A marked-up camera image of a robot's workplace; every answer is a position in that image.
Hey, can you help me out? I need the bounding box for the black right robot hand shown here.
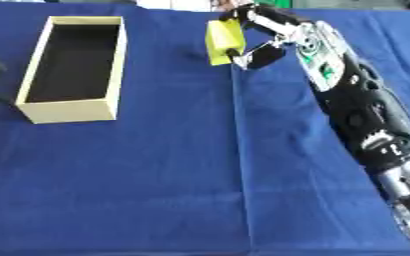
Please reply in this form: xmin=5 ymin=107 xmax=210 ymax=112
xmin=217 ymin=3 xmax=314 ymax=71

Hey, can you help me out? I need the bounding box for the yellow rectangular block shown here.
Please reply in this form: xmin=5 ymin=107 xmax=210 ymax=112
xmin=203 ymin=17 xmax=247 ymax=67

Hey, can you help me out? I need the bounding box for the tan cardboard box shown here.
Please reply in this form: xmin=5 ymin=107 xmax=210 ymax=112
xmin=14 ymin=15 xmax=128 ymax=125

